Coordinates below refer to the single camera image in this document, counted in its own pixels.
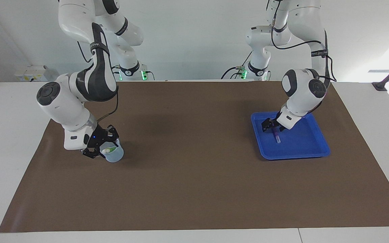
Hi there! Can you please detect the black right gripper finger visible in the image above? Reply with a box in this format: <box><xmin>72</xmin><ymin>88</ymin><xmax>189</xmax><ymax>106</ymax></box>
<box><xmin>82</xmin><ymin>147</ymin><xmax>103</xmax><ymax>159</ymax></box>
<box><xmin>106</xmin><ymin>125</ymin><xmax>120</xmax><ymax>147</ymax></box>

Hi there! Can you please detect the black left base cable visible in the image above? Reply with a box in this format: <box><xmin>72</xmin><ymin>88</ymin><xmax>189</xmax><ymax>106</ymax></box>
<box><xmin>221</xmin><ymin>51</ymin><xmax>253</xmax><ymax>80</ymax></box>

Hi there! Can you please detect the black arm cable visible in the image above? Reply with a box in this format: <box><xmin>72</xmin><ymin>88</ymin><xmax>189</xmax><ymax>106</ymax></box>
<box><xmin>270</xmin><ymin>7</ymin><xmax>337</xmax><ymax>82</ymax></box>
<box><xmin>76</xmin><ymin>40</ymin><xmax>119</xmax><ymax>122</ymax></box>

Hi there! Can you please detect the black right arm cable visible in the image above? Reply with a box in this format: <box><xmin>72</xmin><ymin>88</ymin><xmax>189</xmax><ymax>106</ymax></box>
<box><xmin>76</xmin><ymin>40</ymin><xmax>119</xmax><ymax>122</ymax></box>

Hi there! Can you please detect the translucent plastic cup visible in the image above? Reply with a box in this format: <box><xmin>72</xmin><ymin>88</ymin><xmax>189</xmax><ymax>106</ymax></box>
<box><xmin>100</xmin><ymin>140</ymin><xmax>125</xmax><ymax>163</ymax></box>

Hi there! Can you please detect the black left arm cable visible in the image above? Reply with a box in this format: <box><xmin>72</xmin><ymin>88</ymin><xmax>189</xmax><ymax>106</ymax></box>
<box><xmin>270</xmin><ymin>7</ymin><xmax>337</xmax><ymax>82</ymax></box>

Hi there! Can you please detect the blue plastic tray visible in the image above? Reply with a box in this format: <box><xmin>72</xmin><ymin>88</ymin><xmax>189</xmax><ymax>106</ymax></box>
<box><xmin>251</xmin><ymin>110</ymin><xmax>331</xmax><ymax>160</ymax></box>

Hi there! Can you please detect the brown table mat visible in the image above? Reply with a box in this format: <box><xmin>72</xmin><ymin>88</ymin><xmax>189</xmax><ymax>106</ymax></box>
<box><xmin>0</xmin><ymin>81</ymin><xmax>389</xmax><ymax>233</ymax></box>

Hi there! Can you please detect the white wall outlet box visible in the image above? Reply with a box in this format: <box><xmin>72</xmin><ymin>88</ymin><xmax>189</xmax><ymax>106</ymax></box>
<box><xmin>15</xmin><ymin>65</ymin><xmax>51</xmax><ymax>82</ymax></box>

